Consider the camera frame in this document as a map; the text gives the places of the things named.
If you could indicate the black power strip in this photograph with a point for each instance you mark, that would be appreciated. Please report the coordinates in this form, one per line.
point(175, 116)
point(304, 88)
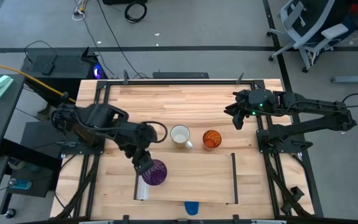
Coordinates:
point(180, 75)

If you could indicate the person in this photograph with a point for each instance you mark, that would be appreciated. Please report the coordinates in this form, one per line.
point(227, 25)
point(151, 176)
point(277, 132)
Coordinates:
point(353, 23)

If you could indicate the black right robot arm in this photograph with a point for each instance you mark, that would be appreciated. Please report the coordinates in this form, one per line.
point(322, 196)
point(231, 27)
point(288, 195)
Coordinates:
point(315, 107)

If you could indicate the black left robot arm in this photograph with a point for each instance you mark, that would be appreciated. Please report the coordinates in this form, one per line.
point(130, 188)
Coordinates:
point(101, 116)

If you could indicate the orange plastic cup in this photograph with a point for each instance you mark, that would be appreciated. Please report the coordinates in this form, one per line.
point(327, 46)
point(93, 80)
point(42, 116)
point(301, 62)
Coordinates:
point(212, 139)

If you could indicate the black aluminium table frame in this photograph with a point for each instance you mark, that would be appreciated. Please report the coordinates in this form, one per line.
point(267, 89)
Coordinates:
point(179, 82)

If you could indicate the black computer tower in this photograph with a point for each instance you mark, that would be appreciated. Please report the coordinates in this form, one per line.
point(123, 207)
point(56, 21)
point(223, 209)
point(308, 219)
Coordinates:
point(64, 63)

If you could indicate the white ceramic mug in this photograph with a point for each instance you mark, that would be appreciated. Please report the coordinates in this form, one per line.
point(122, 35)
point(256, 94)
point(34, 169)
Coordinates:
point(180, 134)

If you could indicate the purple faceted plastic cup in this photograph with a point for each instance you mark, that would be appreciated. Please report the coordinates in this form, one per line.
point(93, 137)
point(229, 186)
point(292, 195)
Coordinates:
point(158, 176)

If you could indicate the grey metal desk foot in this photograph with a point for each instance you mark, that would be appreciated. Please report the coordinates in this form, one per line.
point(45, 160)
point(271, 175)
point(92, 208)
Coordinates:
point(353, 80)

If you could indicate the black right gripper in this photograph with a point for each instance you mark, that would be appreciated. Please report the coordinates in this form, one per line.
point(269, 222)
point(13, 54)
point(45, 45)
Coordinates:
point(258, 101)

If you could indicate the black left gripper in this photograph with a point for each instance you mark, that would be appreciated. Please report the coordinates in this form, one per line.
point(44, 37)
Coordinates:
point(138, 152)

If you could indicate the small black box device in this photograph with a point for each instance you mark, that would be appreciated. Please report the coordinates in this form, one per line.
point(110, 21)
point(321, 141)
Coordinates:
point(48, 69)

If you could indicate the grey office chair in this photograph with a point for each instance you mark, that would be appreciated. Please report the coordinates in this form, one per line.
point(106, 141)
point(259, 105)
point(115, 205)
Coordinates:
point(334, 31)

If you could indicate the mint green stapler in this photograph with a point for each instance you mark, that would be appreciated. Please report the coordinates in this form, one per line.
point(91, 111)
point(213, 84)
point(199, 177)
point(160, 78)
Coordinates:
point(0, 86)

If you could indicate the black low cart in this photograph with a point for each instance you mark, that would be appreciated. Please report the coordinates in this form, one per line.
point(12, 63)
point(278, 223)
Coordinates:
point(33, 140)

